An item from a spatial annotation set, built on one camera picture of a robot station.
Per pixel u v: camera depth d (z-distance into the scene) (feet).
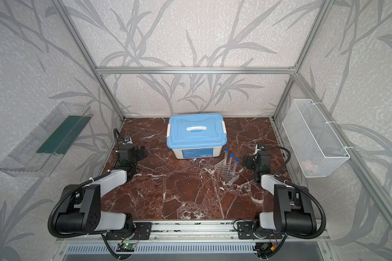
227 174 3.00
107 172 1.92
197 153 3.06
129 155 2.27
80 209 1.41
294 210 1.42
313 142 2.07
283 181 1.67
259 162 2.36
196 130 2.99
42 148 2.12
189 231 2.47
